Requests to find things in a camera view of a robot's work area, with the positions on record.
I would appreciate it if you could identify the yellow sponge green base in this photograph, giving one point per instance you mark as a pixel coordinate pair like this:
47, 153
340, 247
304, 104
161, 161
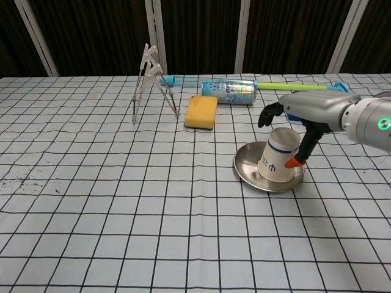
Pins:
200, 111

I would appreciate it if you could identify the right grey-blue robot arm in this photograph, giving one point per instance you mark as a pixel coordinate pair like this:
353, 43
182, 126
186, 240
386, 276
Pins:
369, 122

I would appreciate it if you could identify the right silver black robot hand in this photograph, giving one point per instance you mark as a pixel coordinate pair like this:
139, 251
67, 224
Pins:
317, 107

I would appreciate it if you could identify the light blue drink can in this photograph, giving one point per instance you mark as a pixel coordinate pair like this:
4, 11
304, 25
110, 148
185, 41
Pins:
229, 91

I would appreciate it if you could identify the white paper cup blue print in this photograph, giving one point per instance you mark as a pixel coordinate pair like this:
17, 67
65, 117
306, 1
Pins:
276, 161

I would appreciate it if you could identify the round steel plate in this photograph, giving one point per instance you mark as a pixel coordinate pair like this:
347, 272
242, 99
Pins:
247, 164

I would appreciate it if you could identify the light blue checkered tablecloth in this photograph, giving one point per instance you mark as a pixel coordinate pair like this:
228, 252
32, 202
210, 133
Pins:
122, 213

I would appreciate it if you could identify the white metal frame post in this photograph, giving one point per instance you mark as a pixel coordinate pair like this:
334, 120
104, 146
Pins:
154, 24
242, 30
343, 33
36, 39

